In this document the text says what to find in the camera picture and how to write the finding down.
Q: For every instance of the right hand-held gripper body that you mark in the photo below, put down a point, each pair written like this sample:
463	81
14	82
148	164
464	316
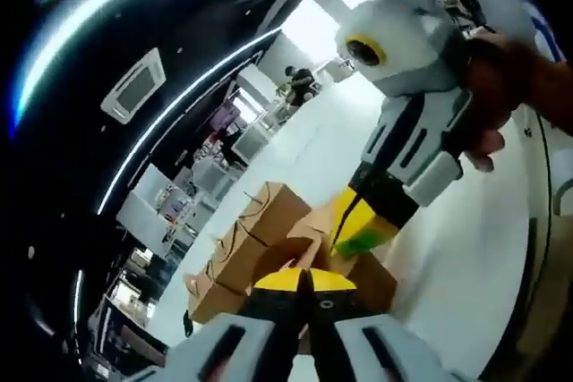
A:
412	42

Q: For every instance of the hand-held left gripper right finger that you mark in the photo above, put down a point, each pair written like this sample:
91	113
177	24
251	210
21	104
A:
331	306

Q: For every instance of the person's right hand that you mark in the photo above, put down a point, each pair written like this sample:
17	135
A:
492	82

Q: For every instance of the ceiling light strip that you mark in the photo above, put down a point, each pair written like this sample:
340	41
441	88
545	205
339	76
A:
53	39
79	288
224	62

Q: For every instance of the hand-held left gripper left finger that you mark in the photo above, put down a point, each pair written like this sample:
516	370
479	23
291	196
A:
268	306

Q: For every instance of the ceiling air conditioner vent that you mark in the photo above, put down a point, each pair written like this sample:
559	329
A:
134	87

